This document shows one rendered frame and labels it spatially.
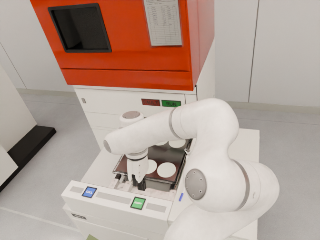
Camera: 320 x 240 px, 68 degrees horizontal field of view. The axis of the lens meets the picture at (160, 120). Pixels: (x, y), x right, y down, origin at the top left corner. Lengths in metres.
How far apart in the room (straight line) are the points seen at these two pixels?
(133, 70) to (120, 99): 0.29
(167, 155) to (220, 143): 0.93
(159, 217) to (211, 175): 0.70
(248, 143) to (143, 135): 0.76
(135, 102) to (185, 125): 0.94
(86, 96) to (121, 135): 0.97
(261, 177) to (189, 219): 0.18
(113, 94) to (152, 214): 0.78
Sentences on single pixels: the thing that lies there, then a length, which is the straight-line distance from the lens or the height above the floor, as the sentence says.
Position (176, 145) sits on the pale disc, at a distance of 1.42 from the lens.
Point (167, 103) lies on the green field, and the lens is 1.41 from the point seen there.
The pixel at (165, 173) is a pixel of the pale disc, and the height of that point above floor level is 0.90.
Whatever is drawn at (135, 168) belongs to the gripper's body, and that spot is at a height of 1.25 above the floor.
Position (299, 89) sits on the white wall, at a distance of 3.06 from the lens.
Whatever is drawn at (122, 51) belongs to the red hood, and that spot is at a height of 1.45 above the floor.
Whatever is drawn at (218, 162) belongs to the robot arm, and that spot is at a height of 1.58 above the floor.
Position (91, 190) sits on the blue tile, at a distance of 1.26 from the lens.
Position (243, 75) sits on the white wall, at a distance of 2.94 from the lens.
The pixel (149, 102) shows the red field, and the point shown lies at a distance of 1.45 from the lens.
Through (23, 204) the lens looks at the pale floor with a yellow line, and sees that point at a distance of 2.83.
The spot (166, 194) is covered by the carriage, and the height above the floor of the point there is 0.88.
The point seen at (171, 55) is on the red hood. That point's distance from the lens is 1.19.
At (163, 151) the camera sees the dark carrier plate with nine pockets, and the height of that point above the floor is 0.90.
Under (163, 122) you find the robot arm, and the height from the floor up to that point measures 1.50.
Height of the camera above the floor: 1.90
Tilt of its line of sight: 38 degrees down
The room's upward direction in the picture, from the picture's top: 11 degrees counter-clockwise
